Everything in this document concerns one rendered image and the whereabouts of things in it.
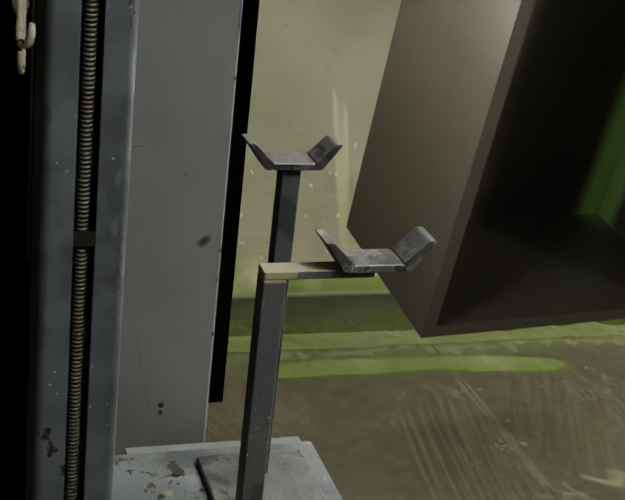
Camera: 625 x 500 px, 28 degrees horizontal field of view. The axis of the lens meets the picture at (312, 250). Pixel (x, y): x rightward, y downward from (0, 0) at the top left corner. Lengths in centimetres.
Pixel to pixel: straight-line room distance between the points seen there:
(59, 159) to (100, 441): 22
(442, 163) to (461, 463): 80
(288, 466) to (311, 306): 188
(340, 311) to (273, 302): 223
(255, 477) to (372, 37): 241
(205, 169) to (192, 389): 28
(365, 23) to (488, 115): 129
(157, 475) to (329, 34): 216
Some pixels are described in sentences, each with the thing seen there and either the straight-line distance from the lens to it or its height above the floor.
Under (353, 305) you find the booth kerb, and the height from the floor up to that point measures 14.
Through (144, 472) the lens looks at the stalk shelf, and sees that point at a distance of 115.
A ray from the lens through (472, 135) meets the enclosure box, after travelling 201.
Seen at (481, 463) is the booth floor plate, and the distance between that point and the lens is 268.
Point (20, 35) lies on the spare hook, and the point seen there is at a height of 109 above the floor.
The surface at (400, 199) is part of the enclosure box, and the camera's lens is 224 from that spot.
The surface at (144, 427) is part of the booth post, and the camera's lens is 154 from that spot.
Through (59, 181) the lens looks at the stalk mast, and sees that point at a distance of 84.
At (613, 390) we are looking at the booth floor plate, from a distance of 309.
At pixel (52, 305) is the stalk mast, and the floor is 104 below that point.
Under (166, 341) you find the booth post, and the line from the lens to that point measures 148.
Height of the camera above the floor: 142
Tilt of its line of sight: 23 degrees down
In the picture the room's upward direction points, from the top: 7 degrees clockwise
